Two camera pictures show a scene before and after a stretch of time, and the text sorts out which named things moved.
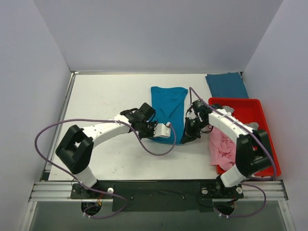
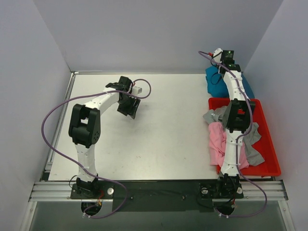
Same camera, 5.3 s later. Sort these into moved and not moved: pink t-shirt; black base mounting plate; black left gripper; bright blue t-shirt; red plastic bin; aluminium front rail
Moved: black left gripper; bright blue t-shirt
Not moved: red plastic bin; pink t-shirt; aluminium front rail; black base mounting plate
